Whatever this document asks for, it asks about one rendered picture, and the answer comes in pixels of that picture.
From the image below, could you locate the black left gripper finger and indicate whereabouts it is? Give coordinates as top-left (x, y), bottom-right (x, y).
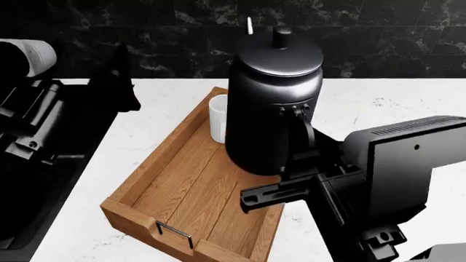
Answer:
top-left (108, 44), bottom-right (142, 114)

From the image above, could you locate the black metal kettle with lid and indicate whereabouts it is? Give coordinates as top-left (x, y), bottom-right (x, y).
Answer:
top-left (224, 26), bottom-right (325, 177)

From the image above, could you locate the white ceramic mug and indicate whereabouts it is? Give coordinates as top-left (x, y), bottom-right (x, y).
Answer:
top-left (208, 94), bottom-right (229, 144)

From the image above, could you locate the wooden serving tray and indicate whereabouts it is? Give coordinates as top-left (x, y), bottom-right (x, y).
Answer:
top-left (100, 86), bottom-right (285, 262)

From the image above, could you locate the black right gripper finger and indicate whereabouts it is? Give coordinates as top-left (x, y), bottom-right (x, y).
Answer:
top-left (240, 181), bottom-right (311, 214)
top-left (280, 127), bottom-right (344, 176)

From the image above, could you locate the metal tray handle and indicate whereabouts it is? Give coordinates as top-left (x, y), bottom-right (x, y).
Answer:
top-left (155, 221), bottom-right (194, 250)

